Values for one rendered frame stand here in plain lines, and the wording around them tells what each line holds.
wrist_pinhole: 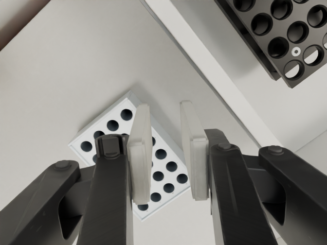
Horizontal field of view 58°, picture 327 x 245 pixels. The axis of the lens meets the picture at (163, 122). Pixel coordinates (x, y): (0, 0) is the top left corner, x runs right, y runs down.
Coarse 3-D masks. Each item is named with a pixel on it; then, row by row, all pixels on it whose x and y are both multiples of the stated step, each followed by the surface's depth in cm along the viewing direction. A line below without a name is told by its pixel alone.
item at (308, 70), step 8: (312, 40) 18; (320, 40) 18; (304, 48) 18; (320, 48) 18; (296, 56) 18; (320, 56) 19; (280, 64) 19; (304, 64) 19; (312, 64) 19; (320, 64) 19; (280, 72) 19; (304, 72) 19; (312, 72) 19; (288, 80) 19; (296, 80) 19
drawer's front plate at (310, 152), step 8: (320, 136) 27; (312, 144) 27; (320, 144) 26; (296, 152) 27; (304, 152) 26; (312, 152) 26; (320, 152) 25; (312, 160) 25; (320, 160) 24; (320, 168) 24
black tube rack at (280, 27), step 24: (216, 0) 20; (240, 0) 20; (264, 0) 17; (288, 0) 18; (312, 0) 17; (240, 24) 21; (264, 24) 21; (288, 24) 18; (312, 24) 21; (264, 48) 18; (288, 48) 18; (312, 48) 21
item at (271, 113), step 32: (160, 0) 18; (192, 0) 23; (192, 32) 19; (224, 32) 24; (192, 64) 21; (224, 64) 25; (256, 64) 25; (224, 96) 20; (256, 96) 26; (288, 96) 26; (320, 96) 26; (256, 128) 21; (288, 128) 27; (320, 128) 27
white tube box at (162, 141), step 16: (128, 96) 30; (112, 112) 30; (128, 112) 34; (96, 128) 31; (112, 128) 32; (128, 128) 31; (160, 128) 33; (80, 144) 32; (160, 144) 32; (176, 144) 35; (160, 160) 32; (176, 160) 32; (160, 176) 34; (176, 176) 33; (160, 192) 33; (176, 192) 33; (144, 208) 35; (160, 208) 34
